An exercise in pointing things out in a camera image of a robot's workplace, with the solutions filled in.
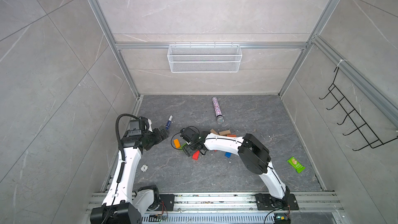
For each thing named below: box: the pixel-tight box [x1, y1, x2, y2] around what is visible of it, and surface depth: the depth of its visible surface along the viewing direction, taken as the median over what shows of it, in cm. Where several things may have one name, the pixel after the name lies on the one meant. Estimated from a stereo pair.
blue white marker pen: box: [165, 115, 174, 130], surface depth 106 cm
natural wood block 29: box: [218, 129, 231, 136], surface depth 100 cm
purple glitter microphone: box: [211, 96, 224, 125], surface depth 108 cm
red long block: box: [192, 150, 201, 161], surface depth 88 cm
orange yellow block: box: [173, 138, 181, 149], surface depth 95 cm
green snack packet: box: [286, 156, 306, 174], surface depth 86 cm
